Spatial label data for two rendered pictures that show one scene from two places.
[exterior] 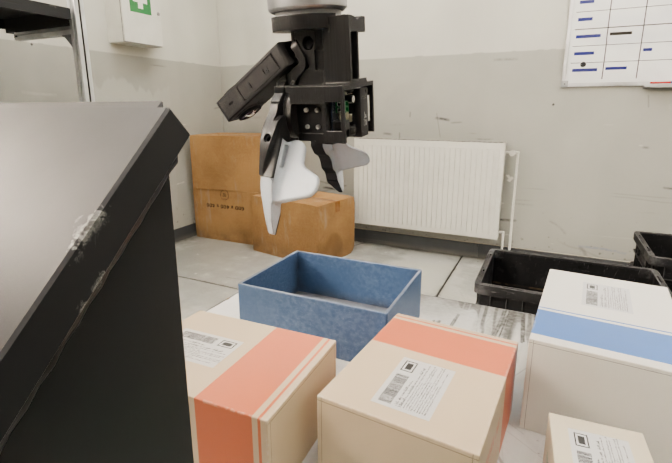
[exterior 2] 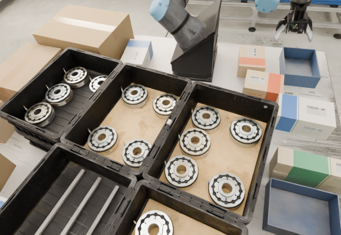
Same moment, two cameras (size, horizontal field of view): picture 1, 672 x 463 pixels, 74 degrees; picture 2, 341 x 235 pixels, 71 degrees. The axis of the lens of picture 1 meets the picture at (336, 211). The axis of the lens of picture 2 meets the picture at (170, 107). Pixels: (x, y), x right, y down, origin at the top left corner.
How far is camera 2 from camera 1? 0.94 m
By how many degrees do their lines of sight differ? 76
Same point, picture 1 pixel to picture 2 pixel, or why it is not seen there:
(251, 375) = (247, 60)
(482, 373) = (266, 88)
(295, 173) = (278, 33)
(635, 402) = not seen: hidden behind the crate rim
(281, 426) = (242, 68)
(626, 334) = (292, 109)
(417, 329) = (278, 78)
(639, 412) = not seen: hidden behind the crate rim
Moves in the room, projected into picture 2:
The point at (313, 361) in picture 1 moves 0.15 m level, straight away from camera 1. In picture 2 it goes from (256, 66) to (285, 59)
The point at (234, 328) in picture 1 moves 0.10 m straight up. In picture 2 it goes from (261, 53) to (265, 35)
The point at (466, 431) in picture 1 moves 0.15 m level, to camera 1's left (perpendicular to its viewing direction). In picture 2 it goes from (248, 86) to (235, 64)
